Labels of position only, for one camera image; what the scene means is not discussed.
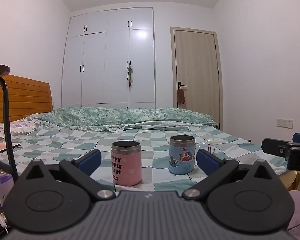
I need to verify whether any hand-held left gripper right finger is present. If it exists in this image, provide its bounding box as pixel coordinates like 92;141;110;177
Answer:
182;149;278;201

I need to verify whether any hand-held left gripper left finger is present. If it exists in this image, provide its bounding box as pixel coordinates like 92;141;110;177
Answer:
22;149;116;201

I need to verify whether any clear plastic cup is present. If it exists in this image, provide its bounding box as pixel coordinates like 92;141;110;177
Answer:
195;139;216;155

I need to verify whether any blue cartoon steel cup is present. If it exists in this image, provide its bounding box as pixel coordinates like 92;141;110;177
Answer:
169;135;196;175

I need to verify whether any pink steel cup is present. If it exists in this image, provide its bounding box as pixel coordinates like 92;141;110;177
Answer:
111;141;142;187

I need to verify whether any wooden stool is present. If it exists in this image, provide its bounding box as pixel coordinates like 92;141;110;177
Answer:
279;169;300;191

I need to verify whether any green checkered bed sheet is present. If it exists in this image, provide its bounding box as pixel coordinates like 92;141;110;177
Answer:
0;124;294;193

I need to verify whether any green floral quilt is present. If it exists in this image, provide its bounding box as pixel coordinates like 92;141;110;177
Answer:
32;106;218;132

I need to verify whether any light wooden door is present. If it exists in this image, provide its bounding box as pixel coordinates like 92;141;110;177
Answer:
170;26;223;130

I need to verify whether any red book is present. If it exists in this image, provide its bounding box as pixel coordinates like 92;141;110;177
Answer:
0;142;20;156

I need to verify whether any wooden headboard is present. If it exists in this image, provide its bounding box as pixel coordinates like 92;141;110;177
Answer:
0;74;53;123

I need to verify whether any purple floral pillow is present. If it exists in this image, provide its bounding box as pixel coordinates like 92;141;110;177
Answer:
0;120;38;143

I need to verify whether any black side table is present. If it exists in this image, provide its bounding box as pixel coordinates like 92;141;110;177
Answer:
0;61;18;182

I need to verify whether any green hanging ornament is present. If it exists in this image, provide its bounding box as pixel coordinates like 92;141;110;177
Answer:
126;64;135;88

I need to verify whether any white wardrobe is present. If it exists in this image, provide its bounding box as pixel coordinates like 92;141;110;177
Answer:
61;7;156;110

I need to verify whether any white wall socket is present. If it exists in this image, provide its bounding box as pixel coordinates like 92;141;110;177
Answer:
276;118;293;129

